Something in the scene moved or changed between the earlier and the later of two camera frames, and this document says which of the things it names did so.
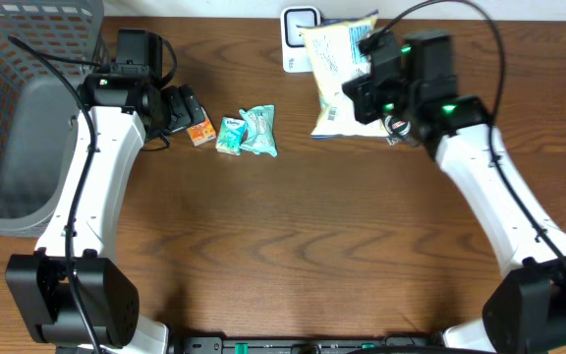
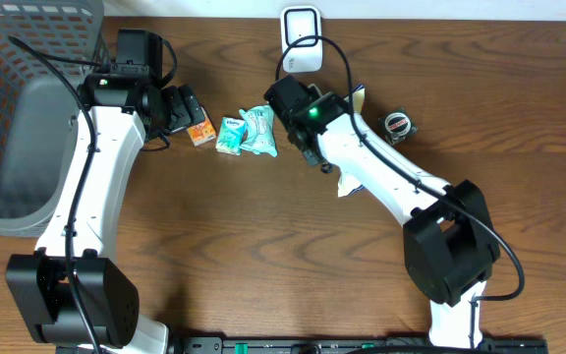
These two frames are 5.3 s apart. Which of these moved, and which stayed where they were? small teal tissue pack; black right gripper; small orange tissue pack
Moved: black right gripper
Stayed: small orange tissue pack; small teal tissue pack
